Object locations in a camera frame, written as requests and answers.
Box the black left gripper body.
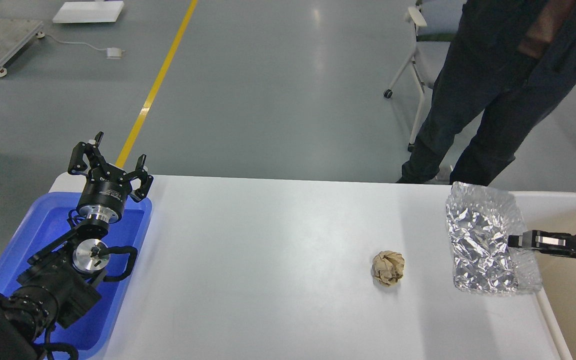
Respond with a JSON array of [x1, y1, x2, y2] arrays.
[[76, 168, 132, 224]]

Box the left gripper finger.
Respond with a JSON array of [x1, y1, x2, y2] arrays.
[[67, 132, 108, 177], [118, 153, 154, 203]]

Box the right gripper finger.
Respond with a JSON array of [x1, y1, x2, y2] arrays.
[[507, 229, 576, 258]]

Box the silver foil bag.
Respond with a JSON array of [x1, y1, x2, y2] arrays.
[[446, 182, 543, 297]]

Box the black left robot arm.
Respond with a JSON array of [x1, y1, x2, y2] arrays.
[[0, 132, 154, 360]]

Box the white plastic bin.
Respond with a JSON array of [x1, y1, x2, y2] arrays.
[[513, 191, 576, 360]]

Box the blue plastic bin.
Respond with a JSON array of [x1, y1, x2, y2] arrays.
[[0, 192, 153, 360]]

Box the metal cart platform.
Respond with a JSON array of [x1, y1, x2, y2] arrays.
[[0, 0, 44, 78]]

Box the white flat board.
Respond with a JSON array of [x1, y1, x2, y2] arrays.
[[52, 0, 125, 24]]

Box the crumpled brown paper ball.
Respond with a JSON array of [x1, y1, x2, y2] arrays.
[[371, 250, 406, 288]]

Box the person in dark clothes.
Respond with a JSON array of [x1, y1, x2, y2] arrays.
[[398, 0, 576, 186]]

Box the grey office chair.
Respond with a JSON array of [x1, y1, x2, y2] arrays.
[[382, 0, 466, 152]]

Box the white power adapter with cable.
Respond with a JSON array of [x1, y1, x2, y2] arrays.
[[34, 31, 126, 60]]

